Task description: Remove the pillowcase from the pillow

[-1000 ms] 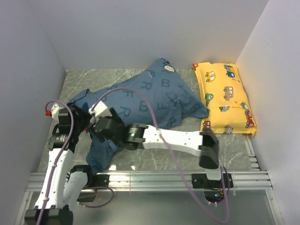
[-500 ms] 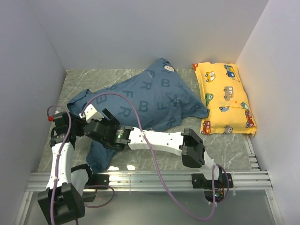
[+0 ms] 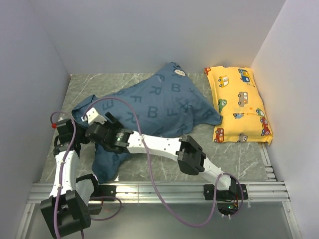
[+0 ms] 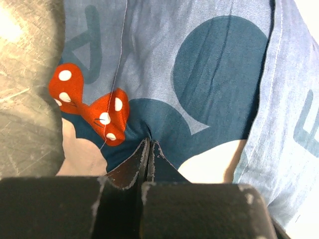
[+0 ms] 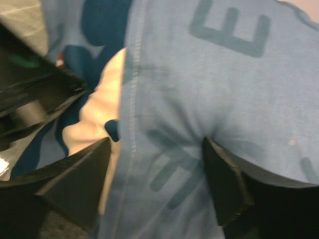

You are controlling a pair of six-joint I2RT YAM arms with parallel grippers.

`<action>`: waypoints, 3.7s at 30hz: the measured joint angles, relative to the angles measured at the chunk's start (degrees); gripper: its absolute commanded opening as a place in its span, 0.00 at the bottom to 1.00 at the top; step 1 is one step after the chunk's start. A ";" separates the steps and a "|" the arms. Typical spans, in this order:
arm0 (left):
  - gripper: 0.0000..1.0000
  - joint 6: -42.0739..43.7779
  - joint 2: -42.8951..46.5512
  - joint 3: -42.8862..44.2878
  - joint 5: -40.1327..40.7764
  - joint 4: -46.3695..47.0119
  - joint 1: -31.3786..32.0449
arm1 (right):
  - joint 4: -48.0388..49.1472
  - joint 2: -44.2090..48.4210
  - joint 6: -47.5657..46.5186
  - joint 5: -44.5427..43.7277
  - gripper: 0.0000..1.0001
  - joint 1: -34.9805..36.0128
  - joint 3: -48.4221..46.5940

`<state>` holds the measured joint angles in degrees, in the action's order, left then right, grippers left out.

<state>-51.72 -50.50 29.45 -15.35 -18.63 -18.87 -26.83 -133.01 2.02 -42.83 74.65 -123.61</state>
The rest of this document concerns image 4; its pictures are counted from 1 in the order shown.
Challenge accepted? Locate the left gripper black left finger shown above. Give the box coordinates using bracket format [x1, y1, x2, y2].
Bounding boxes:
[92, 138, 150, 239]

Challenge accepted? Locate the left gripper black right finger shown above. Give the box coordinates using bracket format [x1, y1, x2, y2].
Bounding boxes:
[147, 141, 190, 184]

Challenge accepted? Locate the blue cartoon mouse pillowcase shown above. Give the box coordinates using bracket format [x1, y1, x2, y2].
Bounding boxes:
[48, 0, 319, 239]

